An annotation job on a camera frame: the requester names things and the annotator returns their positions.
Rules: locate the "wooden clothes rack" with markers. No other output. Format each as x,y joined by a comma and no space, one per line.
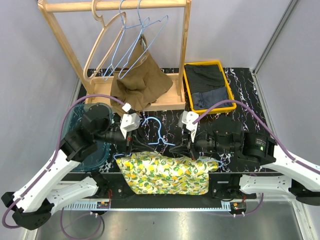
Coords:
173,99

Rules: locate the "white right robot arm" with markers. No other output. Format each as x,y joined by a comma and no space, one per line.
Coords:
298,177

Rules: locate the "teal plastic basket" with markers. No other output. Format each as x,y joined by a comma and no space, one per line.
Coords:
75,117

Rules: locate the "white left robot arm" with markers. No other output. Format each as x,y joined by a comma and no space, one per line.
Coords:
33,205

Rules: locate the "yellow plastic tray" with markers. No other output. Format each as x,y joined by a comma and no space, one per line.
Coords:
227,85

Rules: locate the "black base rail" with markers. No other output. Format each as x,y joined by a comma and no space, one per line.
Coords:
221,187

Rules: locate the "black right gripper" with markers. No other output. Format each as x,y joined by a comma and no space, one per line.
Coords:
187,148

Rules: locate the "blue wire hanger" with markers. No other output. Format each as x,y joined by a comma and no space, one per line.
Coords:
140,41
120,42
153,132

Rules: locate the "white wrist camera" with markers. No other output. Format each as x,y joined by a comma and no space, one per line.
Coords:
186,119
130,120

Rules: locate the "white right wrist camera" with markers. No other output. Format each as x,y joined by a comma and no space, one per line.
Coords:
186,119

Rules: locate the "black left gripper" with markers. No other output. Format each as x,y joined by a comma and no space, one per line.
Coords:
138,141

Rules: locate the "tan brown skirt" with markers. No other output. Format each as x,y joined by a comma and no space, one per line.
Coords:
143,85

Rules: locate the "yellow floral cloth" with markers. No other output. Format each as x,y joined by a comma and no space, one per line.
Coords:
150,173

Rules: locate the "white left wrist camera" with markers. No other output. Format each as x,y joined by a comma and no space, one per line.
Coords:
130,120

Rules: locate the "black striped garment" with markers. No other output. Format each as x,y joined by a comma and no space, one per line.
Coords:
204,78

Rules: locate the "dark blue garment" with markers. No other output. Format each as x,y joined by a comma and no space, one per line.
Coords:
203,101

